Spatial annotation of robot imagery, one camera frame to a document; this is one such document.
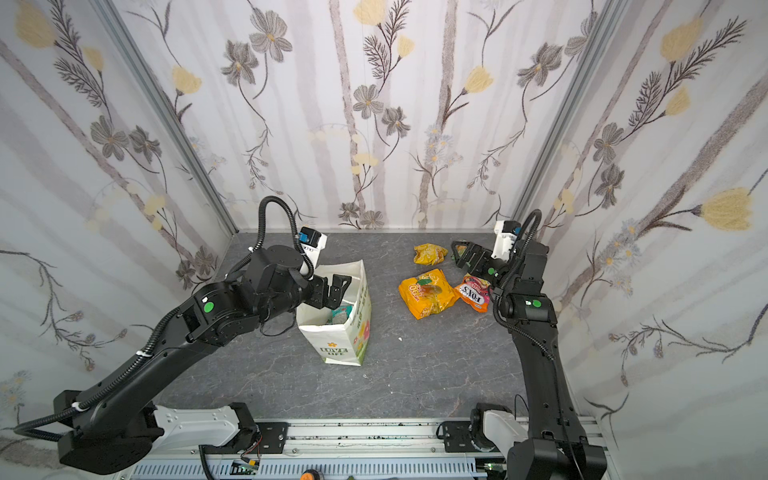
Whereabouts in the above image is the small yellow snack packet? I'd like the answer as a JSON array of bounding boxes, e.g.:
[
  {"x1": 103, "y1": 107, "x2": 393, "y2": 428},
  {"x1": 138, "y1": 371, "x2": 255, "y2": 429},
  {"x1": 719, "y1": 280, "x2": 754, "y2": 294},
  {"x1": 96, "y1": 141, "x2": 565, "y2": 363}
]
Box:
[{"x1": 413, "y1": 243, "x2": 449, "y2": 266}]

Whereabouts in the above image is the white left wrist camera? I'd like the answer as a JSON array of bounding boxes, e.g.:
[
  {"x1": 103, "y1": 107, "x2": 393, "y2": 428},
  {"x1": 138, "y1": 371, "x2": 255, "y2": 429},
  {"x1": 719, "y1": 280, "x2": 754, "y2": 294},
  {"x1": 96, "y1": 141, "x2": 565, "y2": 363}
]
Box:
[{"x1": 299, "y1": 226, "x2": 327, "y2": 267}]

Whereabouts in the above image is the aluminium corner post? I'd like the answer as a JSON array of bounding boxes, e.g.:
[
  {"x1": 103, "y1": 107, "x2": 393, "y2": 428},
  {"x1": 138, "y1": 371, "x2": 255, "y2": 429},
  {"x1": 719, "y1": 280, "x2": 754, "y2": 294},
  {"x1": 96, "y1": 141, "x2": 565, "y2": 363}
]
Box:
[
  {"x1": 512, "y1": 1, "x2": 630, "y2": 220},
  {"x1": 89, "y1": 0, "x2": 239, "y2": 236}
]

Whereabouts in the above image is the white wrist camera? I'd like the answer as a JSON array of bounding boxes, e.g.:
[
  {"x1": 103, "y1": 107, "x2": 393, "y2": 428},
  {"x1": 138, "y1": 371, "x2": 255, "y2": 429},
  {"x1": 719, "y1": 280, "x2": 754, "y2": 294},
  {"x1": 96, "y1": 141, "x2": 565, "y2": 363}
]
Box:
[
  {"x1": 299, "y1": 226, "x2": 327, "y2": 267},
  {"x1": 492, "y1": 220, "x2": 521, "y2": 261}
]

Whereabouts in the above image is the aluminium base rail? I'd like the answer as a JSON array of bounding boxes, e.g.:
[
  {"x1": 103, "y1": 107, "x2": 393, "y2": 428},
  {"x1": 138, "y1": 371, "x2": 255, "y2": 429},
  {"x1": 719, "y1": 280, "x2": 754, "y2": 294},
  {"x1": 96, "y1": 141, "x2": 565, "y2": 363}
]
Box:
[{"x1": 113, "y1": 417, "x2": 607, "y2": 480}]

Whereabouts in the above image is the aluminium corner post right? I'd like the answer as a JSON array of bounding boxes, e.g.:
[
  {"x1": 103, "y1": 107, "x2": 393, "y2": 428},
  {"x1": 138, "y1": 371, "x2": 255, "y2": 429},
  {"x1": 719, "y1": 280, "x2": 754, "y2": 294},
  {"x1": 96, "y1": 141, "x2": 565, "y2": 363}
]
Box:
[{"x1": 512, "y1": 1, "x2": 630, "y2": 220}]

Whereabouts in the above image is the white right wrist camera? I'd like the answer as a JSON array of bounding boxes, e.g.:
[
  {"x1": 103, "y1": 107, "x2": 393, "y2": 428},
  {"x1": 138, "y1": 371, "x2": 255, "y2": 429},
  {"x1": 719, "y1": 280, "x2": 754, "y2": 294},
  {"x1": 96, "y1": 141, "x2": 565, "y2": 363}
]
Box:
[{"x1": 492, "y1": 220, "x2": 521, "y2": 261}]

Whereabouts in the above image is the aluminium corner post left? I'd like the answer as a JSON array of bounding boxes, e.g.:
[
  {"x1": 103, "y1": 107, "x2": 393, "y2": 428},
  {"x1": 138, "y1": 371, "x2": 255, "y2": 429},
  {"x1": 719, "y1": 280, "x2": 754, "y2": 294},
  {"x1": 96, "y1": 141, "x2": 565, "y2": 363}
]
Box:
[{"x1": 89, "y1": 0, "x2": 239, "y2": 236}]

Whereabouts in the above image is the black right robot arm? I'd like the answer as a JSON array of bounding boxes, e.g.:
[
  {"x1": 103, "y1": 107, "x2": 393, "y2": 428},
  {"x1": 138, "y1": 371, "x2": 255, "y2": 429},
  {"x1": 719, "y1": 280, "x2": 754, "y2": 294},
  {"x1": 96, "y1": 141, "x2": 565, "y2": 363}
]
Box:
[{"x1": 451, "y1": 209, "x2": 608, "y2": 479}]

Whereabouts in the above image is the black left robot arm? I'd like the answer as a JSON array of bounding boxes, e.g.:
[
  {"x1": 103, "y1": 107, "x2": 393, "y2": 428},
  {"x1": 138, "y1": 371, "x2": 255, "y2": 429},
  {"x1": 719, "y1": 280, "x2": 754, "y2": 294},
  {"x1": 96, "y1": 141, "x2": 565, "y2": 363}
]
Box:
[{"x1": 13, "y1": 196, "x2": 352, "y2": 475}]

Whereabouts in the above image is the orange red snack packet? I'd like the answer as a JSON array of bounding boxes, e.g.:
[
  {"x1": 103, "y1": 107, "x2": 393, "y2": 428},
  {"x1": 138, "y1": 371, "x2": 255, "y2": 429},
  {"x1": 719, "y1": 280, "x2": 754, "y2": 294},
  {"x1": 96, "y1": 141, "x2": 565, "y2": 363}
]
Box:
[{"x1": 454, "y1": 274, "x2": 491, "y2": 313}]

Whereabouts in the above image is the large yellow snack bag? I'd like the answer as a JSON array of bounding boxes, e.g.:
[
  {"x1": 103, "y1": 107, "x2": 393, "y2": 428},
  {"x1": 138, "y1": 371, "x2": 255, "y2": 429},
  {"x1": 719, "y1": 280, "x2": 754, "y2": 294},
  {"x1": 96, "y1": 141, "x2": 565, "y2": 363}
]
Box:
[{"x1": 398, "y1": 269, "x2": 459, "y2": 320}]

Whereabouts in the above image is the white floral paper bag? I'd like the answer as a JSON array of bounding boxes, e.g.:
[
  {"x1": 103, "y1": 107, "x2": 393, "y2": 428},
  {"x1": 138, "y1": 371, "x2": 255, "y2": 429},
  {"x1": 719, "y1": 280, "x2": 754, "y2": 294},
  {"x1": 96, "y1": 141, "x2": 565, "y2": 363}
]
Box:
[{"x1": 296, "y1": 260, "x2": 372, "y2": 366}]

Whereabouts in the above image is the teal snack packet in bag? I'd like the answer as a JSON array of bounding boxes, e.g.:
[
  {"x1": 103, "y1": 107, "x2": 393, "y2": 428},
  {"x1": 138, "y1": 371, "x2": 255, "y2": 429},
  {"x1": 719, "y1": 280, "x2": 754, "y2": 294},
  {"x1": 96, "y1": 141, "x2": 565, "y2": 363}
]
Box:
[{"x1": 327, "y1": 305, "x2": 354, "y2": 325}]

